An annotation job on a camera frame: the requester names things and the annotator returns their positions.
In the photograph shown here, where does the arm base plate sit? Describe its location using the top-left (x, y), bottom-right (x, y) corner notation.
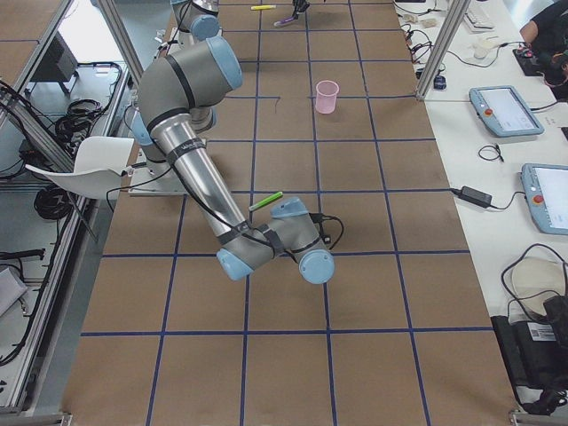
top-left (128, 163), bottom-right (186, 196)

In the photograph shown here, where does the purple highlighter pen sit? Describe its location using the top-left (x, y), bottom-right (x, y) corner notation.
top-left (273, 16), bottom-right (296, 28)

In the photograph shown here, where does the white chair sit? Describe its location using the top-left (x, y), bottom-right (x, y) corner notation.
top-left (26, 136), bottom-right (134, 200)

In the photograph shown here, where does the pink mesh cup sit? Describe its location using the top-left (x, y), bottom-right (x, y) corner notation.
top-left (315, 80), bottom-right (340, 114)

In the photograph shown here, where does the blue teach pendant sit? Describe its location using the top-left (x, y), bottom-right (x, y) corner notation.
top-left (521, 163), bottom-right (567, 235)
top-left (469, 85), bottom-right (544, 138)

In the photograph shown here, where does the green highlighter pen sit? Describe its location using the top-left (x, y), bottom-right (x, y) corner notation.
top-left (248, 191), bottom-right (283, 212)

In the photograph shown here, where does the aluminium frame post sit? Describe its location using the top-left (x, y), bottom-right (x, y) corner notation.
top-left (415, 0), bottom-right (470, 101)

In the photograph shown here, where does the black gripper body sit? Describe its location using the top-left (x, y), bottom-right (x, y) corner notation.
top-left (293, 0), bottom-right (311, 12)

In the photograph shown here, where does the black power adapter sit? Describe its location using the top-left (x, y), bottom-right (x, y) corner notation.
top-left (450, 185), bottom-right (492, 209)

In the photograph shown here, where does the yellow highlighter pen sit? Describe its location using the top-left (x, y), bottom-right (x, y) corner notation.
top-left (250, 4), bottom-right (277, 11)

